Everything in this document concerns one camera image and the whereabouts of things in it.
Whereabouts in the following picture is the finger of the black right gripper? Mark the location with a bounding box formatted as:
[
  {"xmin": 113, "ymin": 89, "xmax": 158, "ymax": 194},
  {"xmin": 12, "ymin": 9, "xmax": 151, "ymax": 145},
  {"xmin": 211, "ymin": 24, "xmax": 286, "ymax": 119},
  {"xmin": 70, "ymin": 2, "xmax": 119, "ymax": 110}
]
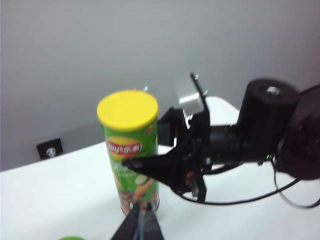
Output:
[
  {"xmin": 157, "ymin": 106, "xmax": 191, "ymax": 149},
  {"xmin": 125, "ymin": 139, "xmax": 191, "ymax": 189}
]

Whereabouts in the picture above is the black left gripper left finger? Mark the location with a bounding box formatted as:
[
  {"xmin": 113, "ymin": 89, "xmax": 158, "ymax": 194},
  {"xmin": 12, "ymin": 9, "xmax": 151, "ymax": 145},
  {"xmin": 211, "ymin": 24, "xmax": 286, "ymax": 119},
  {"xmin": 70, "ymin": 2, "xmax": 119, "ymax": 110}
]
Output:
[{"xmin": 111, "ymin": 202, "xmax": 142, "ymax": 240}]

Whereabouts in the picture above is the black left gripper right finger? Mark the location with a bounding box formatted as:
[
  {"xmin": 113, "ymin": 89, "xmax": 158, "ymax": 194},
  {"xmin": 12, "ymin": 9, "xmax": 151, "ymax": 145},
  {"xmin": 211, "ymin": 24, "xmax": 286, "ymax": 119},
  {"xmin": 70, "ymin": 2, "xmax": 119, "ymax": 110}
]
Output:
[{"xmin": 143, "ymin": 202, "xmax": 165, "ymax": 240}]

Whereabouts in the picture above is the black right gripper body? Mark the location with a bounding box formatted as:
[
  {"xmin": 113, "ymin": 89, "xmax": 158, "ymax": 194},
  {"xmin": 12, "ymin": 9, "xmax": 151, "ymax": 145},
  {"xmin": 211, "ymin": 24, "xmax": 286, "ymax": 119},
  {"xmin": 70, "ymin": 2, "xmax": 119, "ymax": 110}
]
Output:
[{"xmin": 174, "ymin": 111, "xmax": 213, "ymax": 203}]

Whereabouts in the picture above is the green chips can yellow lid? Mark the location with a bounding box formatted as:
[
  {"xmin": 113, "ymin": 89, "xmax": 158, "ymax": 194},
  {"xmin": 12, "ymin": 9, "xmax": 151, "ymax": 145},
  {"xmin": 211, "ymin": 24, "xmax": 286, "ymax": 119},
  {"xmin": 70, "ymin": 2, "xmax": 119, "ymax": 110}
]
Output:
[{"xmin": 96, "ymin": 89, "xmax": 161, "ymax": 216}]

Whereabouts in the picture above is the green apple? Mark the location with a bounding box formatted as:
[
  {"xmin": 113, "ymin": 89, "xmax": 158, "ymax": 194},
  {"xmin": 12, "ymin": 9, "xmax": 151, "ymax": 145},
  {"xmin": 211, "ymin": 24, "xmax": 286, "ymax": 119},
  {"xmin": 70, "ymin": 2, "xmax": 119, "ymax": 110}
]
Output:
[{"xmin": 57, "ymin": 234, "xmax": 84, "ymax": 240}]

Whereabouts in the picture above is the black cable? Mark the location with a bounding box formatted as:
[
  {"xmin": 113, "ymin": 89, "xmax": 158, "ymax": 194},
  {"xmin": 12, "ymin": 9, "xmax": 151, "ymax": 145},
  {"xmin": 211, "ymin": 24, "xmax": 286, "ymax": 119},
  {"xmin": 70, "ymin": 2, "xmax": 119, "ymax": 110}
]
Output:
[{"xmin": 178, "ymin": 159, "xmax": 320, "ymax": 210}]

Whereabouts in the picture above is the black wall plate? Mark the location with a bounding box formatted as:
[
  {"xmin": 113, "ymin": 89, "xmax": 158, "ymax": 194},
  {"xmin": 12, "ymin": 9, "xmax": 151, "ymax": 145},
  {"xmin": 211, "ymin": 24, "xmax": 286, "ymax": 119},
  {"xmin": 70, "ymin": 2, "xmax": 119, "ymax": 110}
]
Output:
[{"xmin": 36, "ymin": 137, "xmax": 63, "ymax": 160}]

